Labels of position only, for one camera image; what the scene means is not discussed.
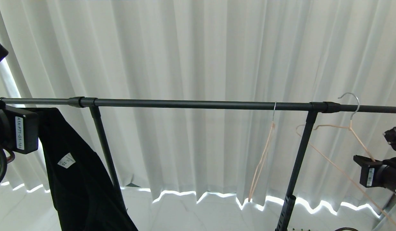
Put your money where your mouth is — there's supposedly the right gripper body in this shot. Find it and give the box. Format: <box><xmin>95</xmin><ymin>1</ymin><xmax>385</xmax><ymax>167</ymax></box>
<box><xmin>353</xmin><ymin>155</ymin><xmax>396</xmax><ymax>189</ymax></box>

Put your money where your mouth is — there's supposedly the pink clothes hanger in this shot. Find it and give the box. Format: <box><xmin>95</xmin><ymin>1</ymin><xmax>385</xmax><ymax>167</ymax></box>
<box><xmin>248</xmin><ymin>102</ymin><xmax>277</xmax><ymax>202</ymax></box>
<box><xmin>296</xmin><ymin>92</ymin><xmax>396</xmax><ymax>231</ymax></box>

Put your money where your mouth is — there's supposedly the black garment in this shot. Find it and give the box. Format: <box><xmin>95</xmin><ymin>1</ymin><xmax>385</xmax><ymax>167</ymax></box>
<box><xmin>25</xmin><ymin>107</ymin><xmax>139</xmax><ymax>231</ymax></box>

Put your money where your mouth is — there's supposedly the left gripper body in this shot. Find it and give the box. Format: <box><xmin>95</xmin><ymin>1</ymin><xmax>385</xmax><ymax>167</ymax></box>
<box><xmin>0</xmin><ymin>99</ymin><xmax>40</xmax><ymax>155</ymax></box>

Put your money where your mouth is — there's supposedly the white curtain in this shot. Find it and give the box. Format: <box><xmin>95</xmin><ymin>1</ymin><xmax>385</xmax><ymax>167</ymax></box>
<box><xmin>0</xmin><ymin>0</ymin><xmax>396</xmax><ymax>215</ymax></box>

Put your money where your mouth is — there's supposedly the white laundry basket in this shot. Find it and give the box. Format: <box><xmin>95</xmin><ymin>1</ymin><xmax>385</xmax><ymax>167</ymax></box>
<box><xmin>286</xmin><ymin>227</ymin><xmax>362</xmax><ymax>231</ymax></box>

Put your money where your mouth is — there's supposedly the black clothes rack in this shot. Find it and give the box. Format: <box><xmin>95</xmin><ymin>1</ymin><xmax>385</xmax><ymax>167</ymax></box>
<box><xmin>0</xmin><ymin>96</ymin><xmax>396</xmax><ymax>231</ymax></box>

